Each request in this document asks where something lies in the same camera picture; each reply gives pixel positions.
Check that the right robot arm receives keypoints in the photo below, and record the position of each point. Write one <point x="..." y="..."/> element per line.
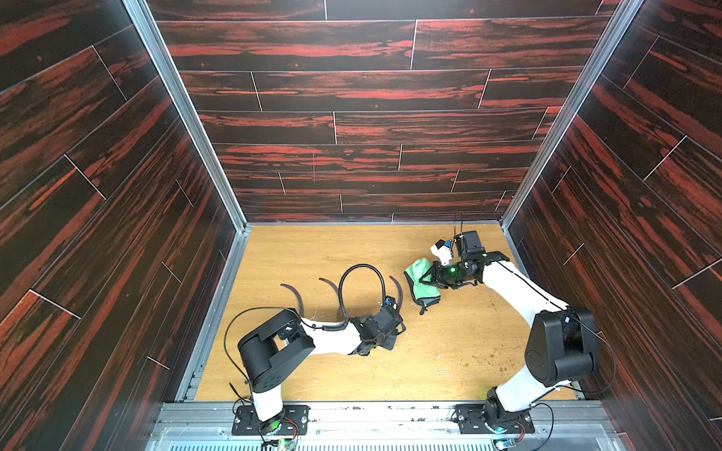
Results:
<point x="562" y="343"/>

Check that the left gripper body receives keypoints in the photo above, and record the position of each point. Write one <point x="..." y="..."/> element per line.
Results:
<point x="388" y="342"/>

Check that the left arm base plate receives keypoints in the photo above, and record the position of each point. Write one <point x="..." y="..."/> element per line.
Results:
<point x="292" y="421"/>

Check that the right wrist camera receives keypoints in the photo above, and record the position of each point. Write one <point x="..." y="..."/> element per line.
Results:
<point x="443" y="250"/>

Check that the green and black rag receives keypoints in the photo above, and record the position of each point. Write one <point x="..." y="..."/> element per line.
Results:
<point x="424" y="293"/>

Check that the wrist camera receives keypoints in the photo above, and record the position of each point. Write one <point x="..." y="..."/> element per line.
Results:
<point x="391" y="306"/>
<point x="443" y="250"/>

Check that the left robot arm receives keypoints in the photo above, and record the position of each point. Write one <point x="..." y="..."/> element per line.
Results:
<point x="275" y="349"/>

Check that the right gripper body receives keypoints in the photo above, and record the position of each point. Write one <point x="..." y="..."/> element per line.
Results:
<point x="438" y="276"/>

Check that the small sickle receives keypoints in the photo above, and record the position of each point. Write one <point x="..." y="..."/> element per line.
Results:
<point x="298" y="297"/>
<point x="331" y="284"/>
<point x="399" y="298"/>

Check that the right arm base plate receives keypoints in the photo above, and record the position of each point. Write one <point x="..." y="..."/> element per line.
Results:
<point x="491" y="419"/>

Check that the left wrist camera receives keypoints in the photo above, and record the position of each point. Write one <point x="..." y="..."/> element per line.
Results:
<point x="391" y="306"/>

